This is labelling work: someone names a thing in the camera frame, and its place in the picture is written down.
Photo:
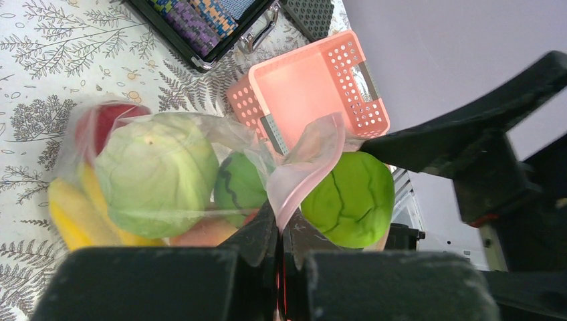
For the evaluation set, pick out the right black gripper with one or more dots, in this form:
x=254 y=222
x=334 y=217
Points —
x=519 y=207

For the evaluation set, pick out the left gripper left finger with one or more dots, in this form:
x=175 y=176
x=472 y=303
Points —
x=233 y=281

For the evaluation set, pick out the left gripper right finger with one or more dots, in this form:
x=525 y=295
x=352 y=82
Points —
x=320 y=281

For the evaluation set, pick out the toy peach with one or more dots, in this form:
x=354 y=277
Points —
x=208 y=232

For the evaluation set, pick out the green toy watermelon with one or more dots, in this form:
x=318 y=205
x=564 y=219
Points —
x=238 y=187

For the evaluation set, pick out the clear pink zip bag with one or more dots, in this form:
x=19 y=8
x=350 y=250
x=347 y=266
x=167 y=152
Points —
x=287 y=179

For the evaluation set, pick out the green toy cabbage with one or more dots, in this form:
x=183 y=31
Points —
x=157 y=174

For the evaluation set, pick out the pink plastic basket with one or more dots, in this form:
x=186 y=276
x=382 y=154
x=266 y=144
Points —
x=279 y=97

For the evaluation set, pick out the yellow toy bananas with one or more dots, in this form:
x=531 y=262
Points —
x=80 y=214

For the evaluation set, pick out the red toy pomegranate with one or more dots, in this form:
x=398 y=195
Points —
x=95 y=125

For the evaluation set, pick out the black poker chip case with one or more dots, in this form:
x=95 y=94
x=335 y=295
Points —
x=202 y=32

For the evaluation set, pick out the red toy pepper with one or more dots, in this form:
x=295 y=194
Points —
x=250 y=217

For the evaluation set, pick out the grey building baseplate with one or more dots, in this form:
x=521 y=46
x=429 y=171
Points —
x=312 y=17

